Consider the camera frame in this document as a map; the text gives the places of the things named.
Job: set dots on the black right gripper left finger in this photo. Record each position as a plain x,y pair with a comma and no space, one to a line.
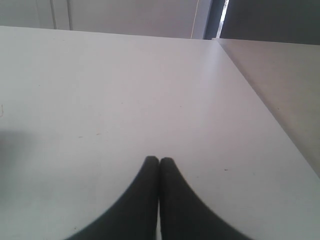
134,215

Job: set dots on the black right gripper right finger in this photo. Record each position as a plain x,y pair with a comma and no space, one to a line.
183,215

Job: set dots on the white neighbouring table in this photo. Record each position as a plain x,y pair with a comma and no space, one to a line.
286,76

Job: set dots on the white cabinet doors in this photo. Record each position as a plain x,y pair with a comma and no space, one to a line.
158,18

